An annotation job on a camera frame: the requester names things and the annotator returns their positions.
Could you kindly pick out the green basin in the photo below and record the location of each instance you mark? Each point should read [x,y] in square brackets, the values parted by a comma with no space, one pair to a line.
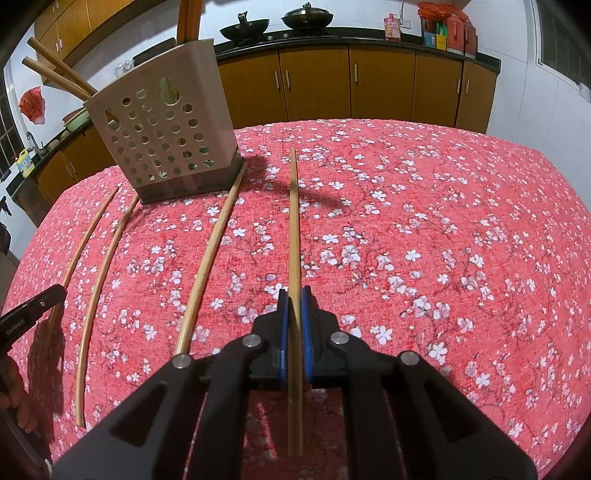
[76,121]

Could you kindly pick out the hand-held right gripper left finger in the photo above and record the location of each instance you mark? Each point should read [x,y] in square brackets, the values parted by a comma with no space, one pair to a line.
[284,332]

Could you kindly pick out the dark cutting board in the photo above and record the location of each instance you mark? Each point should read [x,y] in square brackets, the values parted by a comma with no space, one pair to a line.
[154,51]

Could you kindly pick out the red floral tablecloth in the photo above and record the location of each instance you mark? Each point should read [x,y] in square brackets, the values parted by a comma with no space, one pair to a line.
[392,277]

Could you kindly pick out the black wok with lid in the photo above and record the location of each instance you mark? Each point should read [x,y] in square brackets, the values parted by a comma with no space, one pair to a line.
[307,17]

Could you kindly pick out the barred window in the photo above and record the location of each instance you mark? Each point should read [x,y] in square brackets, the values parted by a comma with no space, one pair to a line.
[7,124]
[565,41]

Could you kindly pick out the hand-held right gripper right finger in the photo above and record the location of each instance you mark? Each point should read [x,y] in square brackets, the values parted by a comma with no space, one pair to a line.
[308,332]

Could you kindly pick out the gas stove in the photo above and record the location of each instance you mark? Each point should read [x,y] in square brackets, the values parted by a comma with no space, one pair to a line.
[277,36]

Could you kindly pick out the metal faucet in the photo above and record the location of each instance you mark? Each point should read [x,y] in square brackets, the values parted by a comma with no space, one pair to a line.
[34,144]

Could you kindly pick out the black countertop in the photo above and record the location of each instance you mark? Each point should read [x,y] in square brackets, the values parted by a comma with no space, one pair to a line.
[360,42]

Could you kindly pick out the beige perforated utensil holder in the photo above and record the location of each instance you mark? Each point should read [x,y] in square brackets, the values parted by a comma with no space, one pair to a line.
[171,134]

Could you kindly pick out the yellow detergent bottle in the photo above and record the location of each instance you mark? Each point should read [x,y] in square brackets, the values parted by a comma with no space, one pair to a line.
[25,164]

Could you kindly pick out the red plastic bag on hook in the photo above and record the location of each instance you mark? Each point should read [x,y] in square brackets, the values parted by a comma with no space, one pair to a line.
[33,105]

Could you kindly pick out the person's left hand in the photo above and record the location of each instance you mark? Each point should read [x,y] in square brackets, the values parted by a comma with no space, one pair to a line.
[18,392]

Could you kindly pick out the clear plastic bag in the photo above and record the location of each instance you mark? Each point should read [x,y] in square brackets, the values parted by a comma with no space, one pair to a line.
[124,69]

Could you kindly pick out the wooden lower cabinets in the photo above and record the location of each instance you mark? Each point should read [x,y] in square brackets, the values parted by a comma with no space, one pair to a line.
[346,83]

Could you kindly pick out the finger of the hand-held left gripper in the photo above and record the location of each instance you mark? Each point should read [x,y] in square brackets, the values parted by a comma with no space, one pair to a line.
[48,297]

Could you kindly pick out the black open wok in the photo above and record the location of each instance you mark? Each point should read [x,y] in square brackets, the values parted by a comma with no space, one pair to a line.
[244,28]

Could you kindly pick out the wooden upper cabinet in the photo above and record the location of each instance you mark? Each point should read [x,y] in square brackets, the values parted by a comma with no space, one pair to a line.
[92,23]

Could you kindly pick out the large red bottles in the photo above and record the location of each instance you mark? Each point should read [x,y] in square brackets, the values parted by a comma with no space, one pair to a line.
[461,37]

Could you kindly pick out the red bag over bottles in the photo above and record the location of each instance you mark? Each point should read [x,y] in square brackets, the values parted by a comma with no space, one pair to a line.
[441,9]

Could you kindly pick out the green yellow box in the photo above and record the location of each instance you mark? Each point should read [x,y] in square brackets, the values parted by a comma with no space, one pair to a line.
[436,37]

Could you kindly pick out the pink bottle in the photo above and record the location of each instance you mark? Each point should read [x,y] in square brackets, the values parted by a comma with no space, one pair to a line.
[392,27]

